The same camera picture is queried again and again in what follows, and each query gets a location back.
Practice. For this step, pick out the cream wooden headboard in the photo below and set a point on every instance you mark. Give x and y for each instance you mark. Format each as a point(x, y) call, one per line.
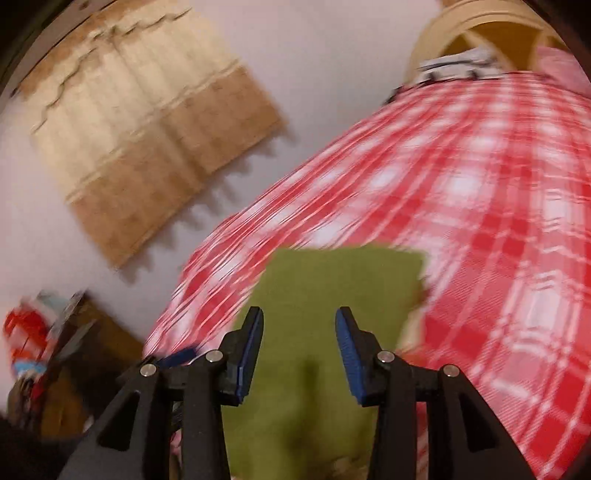
point(510, 29)

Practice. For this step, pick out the red white plaid bedsheet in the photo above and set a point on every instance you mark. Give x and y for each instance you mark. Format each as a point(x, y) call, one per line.
point(491, 179)

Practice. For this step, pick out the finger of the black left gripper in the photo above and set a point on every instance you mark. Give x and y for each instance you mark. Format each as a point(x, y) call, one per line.
point(179, 358)

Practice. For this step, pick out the green striped knit sweater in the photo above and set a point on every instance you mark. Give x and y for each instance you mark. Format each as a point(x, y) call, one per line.
point(300, 417)

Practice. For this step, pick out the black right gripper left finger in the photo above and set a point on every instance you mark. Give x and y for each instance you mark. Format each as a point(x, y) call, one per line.
point(132, 438)

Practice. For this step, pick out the pink floral pillow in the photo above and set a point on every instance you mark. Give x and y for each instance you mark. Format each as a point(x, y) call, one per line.
point(563, 68)

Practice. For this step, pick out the beige side window curtain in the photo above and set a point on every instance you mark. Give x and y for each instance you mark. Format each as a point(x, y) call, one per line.
point(133, 111)

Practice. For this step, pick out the red white packaged items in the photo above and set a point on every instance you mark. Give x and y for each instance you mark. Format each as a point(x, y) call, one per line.
point(30, 332)

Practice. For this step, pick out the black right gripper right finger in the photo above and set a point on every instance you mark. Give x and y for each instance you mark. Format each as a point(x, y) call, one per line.
point(466, 440)

